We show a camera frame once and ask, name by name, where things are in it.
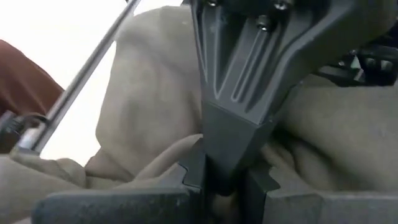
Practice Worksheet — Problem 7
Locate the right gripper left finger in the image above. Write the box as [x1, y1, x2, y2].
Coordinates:
[30, 139, 208, 224]

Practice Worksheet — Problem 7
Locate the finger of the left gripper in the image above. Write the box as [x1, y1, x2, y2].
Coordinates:
[189, 0, 398, 196]

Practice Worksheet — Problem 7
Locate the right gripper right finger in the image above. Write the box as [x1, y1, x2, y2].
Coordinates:
[245, 161, 398, 224]

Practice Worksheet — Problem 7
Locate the person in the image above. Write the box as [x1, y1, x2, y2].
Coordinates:
[0, 39, 65, 153]

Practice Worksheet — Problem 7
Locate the beige garment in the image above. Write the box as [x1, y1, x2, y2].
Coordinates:
[0, 4, 398, 224]

